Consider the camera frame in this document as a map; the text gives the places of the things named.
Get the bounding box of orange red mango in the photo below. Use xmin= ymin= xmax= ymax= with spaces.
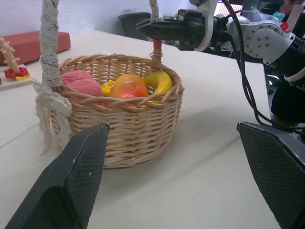
xmin=108 ymin=73 xmax=149 ymax=107

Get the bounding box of red hexagonal toy piece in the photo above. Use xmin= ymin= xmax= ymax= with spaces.
xmin=4 ymin=67 xmax=29 ymax=78

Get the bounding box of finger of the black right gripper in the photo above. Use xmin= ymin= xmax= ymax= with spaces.
xmin=163 ymin=14 xmax=182 ymax=23
xmin=136 ymin=20 xmax=184 ymax=42

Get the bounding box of wooden toy base board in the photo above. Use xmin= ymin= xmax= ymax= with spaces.
xmin=0 ymin=71 xmax=37 ymax=92

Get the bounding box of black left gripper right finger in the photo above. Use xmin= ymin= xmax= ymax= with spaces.
xmin=236 ymin=121 xmax=305 ymax=229

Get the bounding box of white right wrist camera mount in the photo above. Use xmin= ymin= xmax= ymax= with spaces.
xmin=189 ymin=0 xmax=218 ymax=52

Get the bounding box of yellow toy piece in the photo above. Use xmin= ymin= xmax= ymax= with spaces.
xmin=14 ymin=72 xmax=32 ymax=81

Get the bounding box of wicker basket with lace handle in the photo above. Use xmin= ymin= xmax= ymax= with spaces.
xmin=32 ymin=0 xmax=185 ymax=169

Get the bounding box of black robot torso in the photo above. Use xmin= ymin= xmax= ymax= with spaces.
xmin=271 ymin=80 xmax=305 ymax=124

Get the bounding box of small yellow fruit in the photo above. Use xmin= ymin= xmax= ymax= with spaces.
xmin=101 ymin=80 xmax=117 ymax=97

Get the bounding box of black waste bin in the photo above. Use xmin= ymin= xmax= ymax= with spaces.
xmin=117 ymin=11 xmax=153 ymax=42

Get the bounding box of beige toy peg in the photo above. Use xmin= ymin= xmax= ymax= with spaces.
xmin=0 ymin=37 xmax=20 ymax=73

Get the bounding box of white card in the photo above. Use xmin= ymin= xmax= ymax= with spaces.
xmin=288 ymin=4 xmax=305 ymax=32

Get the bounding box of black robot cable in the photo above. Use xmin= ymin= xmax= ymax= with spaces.
xmin=222 ymin=0 xmax=305 ymax=134

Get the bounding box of pink screen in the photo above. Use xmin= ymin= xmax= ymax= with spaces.
xmin=215 ymin=0 xmax=246 ymax=15

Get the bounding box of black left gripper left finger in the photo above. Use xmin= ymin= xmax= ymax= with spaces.
xmin=4 ymin=123 xmax=111 ymax=229

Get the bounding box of yellow banana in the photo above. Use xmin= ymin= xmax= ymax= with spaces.
xmin=142 ymin=71 xmax=173 ymax=104

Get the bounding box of pink peach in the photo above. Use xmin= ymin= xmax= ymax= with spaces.
xmin=61 ymin=70 xmax=104 ymax=106

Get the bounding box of red flat box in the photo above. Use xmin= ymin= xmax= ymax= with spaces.
xmin=0 ymin=31 xmax=71 ymax=67

